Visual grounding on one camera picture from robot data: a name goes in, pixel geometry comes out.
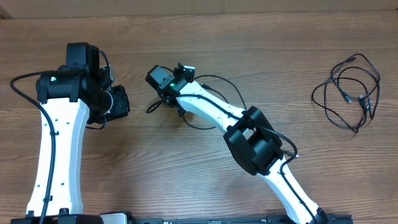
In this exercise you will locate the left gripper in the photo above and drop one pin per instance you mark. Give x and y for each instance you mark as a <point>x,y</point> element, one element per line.
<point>122,106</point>

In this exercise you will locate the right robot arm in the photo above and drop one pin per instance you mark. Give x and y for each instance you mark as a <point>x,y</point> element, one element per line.
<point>250,138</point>

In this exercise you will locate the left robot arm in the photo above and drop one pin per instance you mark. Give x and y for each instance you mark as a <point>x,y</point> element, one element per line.
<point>71,99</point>

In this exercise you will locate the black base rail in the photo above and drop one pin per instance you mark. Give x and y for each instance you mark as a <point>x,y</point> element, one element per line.
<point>270,219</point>

